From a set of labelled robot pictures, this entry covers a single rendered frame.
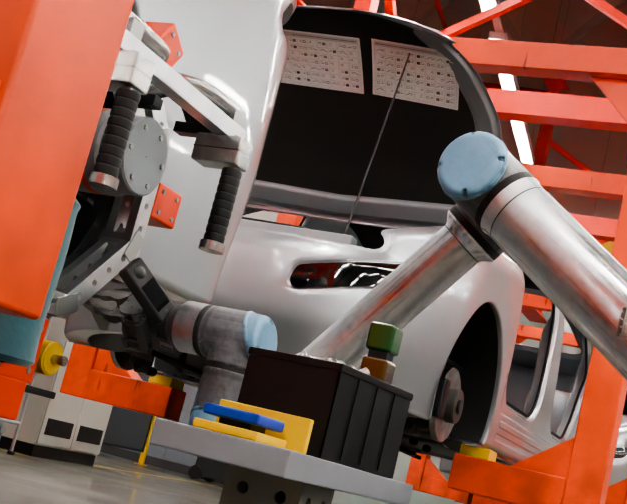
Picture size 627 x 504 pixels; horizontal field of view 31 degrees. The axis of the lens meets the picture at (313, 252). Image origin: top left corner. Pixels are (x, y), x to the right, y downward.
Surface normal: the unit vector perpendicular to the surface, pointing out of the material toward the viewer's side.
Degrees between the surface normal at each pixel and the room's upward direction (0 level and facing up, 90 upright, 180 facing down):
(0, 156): 90
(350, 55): 143
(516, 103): 90
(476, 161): 84
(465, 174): 84
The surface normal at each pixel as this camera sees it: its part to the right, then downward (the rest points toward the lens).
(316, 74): -0.43, 0.56
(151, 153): 0.89, 0.14
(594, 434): -0.38, -0.27
